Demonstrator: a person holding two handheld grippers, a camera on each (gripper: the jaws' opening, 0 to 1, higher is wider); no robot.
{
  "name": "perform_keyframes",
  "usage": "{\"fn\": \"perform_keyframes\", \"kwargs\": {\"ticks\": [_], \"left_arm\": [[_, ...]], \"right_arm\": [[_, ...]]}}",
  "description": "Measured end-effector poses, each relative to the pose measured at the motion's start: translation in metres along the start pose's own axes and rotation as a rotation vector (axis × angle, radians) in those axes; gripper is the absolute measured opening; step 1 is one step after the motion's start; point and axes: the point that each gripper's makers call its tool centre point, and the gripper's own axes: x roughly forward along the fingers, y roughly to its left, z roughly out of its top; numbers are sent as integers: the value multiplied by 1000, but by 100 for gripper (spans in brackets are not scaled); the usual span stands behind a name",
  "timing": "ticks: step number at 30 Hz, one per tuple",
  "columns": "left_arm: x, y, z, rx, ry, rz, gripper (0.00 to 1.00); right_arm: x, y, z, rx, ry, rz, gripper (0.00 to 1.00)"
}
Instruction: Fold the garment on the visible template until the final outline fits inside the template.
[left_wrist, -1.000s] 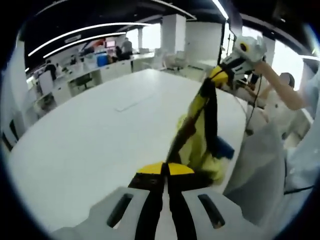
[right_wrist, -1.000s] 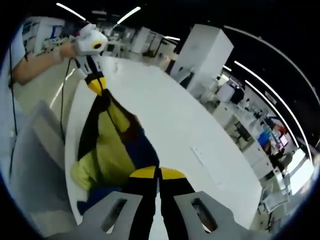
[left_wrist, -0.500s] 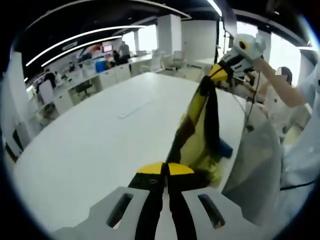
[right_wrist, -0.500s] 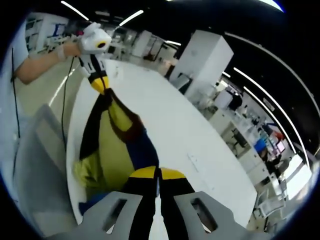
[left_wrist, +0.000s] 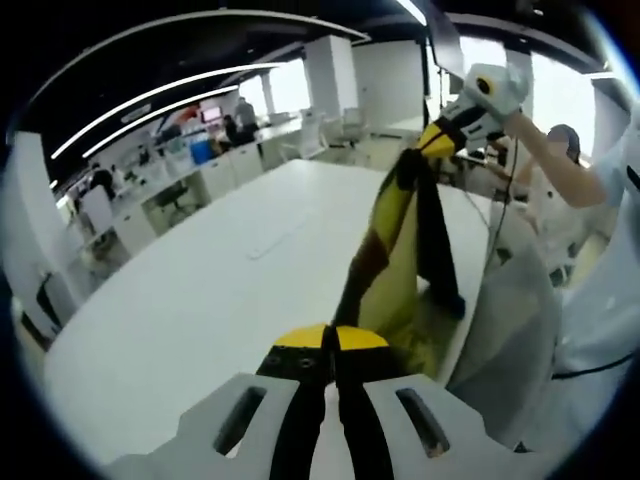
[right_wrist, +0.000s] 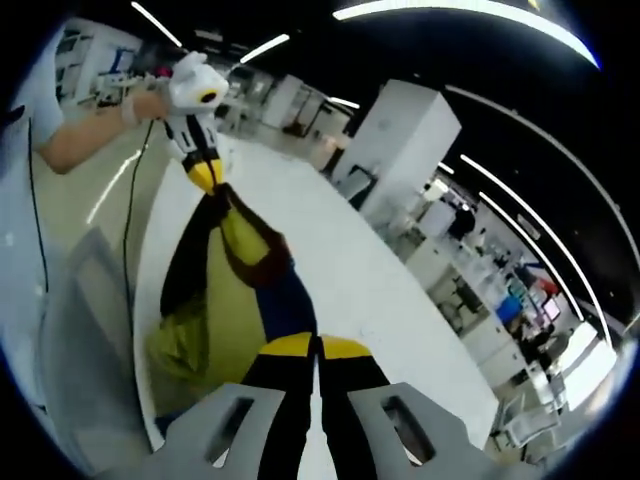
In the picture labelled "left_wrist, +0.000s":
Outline long ceiling light strip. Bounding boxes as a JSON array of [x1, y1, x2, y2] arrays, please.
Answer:
[[49, 62, 281, 160], [82, 84, 241, 159]]

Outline black tripod stand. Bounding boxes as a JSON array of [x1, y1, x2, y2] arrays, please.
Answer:
[[421, 39, 435, 121]]

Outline thin black cable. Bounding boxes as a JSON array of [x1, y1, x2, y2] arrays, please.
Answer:
[[552, 349, 640, 380]]

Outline yellow garment with blue sleeve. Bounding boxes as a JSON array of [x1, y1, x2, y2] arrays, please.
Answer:
[[329, 147, 469, 386]]

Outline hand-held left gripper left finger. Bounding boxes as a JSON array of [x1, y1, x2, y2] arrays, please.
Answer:
[[107, 323, 334, 480]]

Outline blue bin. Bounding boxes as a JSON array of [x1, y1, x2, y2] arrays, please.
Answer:
[[188, 138, 214, 164]]

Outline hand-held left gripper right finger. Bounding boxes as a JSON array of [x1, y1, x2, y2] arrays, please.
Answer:
[[332, 324, 546, 480]]

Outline dark hanging panel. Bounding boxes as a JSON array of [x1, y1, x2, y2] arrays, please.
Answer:
[[424, 0, 464, 74]]

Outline white office desk row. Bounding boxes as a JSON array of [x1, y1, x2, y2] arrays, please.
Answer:
[[64, 134, 281, 251]]

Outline group of white office chairs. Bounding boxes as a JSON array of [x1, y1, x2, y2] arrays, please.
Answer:
[[279, 107, 374, 161]]

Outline white square pillar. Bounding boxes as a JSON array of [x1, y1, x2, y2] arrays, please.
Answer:
[[304, 34, 359, 121], [4, 132, 91, 346]]

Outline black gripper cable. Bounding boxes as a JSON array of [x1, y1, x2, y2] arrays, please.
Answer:
[[487, 132, 519, 266]]

